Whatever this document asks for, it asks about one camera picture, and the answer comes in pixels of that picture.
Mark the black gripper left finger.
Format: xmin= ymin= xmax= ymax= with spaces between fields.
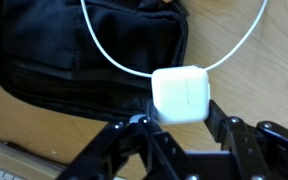
xmin=55 ymin=113 xmax=185 ymax=180

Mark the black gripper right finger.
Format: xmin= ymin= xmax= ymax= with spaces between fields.
xmin=203 ymin=99 xmax=288 ymax=180

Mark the white charger head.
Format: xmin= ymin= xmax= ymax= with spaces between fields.
xmin=151 ymin=65 xmax=212 ymax=126

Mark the black zip bag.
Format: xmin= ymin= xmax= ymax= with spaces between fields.
xmin=0 ymin=0 xmax=190 ymax=123

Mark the white charging cable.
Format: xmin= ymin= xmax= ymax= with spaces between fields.
xmin=79 ymin=0 xmax=269 ymax=79

